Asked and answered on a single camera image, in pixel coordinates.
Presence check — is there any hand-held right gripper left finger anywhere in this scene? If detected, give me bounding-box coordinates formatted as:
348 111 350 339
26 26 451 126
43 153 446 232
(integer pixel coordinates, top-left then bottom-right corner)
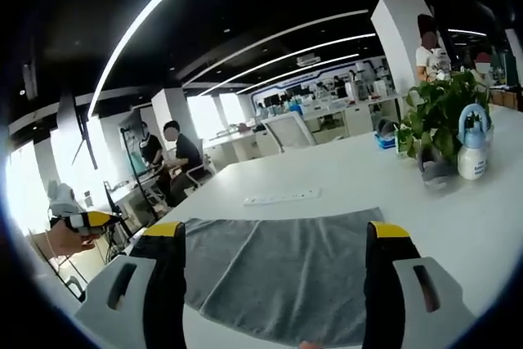
74 221 191 349

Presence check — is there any white spray bottle blue top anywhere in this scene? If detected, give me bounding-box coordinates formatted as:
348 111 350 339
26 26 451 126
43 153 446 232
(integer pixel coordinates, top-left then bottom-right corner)
456 103 494 181

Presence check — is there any grey towel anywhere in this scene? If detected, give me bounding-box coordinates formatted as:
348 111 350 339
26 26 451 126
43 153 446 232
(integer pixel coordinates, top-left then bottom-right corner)
183 206 386 347

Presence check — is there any white mesh office chair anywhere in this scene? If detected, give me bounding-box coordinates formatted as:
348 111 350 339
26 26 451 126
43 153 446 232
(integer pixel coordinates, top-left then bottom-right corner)
260 113 316 154

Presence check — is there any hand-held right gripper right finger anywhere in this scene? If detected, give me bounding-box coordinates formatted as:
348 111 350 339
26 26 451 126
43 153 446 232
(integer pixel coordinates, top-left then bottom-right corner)
362 221 477 349

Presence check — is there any white table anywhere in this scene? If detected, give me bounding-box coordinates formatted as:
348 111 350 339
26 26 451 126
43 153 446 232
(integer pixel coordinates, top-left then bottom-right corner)
118 104 523 349

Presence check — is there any blue box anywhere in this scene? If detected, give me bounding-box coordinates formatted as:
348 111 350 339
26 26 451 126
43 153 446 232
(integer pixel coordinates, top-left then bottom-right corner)
374 118 400 150

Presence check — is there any green potted plant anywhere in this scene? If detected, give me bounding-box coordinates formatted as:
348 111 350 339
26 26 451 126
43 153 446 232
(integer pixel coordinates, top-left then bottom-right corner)
396 69 493 187

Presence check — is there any white power strip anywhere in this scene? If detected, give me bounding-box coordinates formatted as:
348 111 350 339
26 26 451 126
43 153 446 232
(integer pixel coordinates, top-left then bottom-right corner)
244 187 323 207

